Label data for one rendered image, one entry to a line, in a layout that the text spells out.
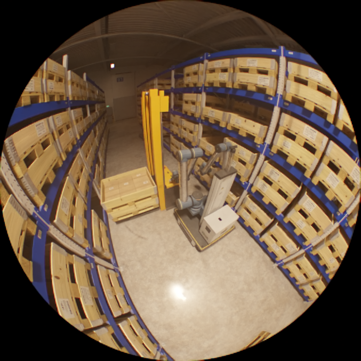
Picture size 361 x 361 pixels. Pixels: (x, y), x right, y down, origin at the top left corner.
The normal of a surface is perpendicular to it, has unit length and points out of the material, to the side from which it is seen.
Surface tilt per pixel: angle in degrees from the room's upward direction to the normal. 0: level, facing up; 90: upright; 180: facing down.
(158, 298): 0
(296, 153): 90
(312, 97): 90
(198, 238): 0
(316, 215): 90
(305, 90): 90
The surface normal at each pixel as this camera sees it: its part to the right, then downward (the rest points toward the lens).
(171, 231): 0.04, -0.76
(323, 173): -0.88, 0.29
